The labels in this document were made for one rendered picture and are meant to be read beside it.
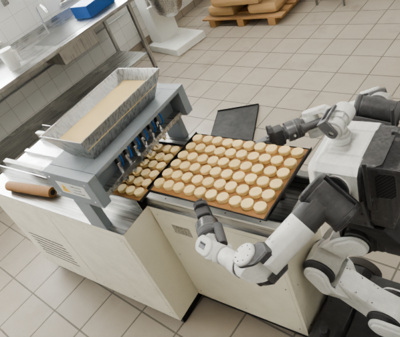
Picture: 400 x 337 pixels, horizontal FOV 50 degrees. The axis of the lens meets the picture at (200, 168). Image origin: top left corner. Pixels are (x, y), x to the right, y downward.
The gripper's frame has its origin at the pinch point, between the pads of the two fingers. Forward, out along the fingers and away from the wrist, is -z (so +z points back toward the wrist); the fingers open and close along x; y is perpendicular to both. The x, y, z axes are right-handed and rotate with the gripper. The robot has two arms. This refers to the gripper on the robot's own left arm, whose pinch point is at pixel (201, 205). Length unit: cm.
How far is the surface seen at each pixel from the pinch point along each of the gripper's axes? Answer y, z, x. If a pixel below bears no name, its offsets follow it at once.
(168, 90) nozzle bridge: -1, -68, 18
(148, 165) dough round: 23, -53, -9
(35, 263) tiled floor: 151, -118, -101
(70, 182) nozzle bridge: 51, -27, 15
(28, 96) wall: 170, -348, -62
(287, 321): -15, 9, -83
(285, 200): -32.5, -1.9, -15.8
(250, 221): -15.6, 7.9, -9.9
